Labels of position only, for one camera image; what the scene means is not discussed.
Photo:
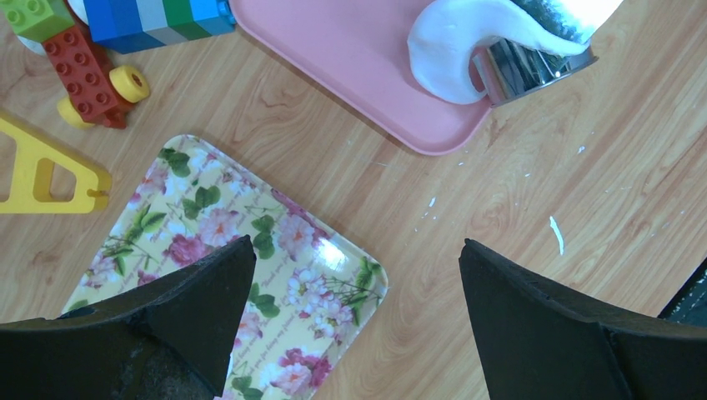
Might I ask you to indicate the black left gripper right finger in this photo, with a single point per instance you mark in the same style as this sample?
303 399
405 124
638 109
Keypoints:
539 339

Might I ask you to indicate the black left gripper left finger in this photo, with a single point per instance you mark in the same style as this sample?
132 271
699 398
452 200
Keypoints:
171 338

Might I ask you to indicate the white dough ball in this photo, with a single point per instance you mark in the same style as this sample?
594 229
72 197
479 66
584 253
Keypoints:
446 34

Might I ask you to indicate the pink rectangular tray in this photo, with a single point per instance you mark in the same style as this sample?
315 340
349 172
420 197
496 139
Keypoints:
358 51

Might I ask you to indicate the floral rectangular tray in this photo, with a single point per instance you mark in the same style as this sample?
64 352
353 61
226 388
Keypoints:
313 290

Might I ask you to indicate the red toy brick car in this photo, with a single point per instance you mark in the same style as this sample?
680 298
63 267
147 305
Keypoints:
97 91

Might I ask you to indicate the blue green white brick stack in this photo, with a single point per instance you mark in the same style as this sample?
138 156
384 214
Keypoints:
136 25

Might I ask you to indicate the yellow triangular toy frame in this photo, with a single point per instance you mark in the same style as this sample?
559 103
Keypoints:
36 157

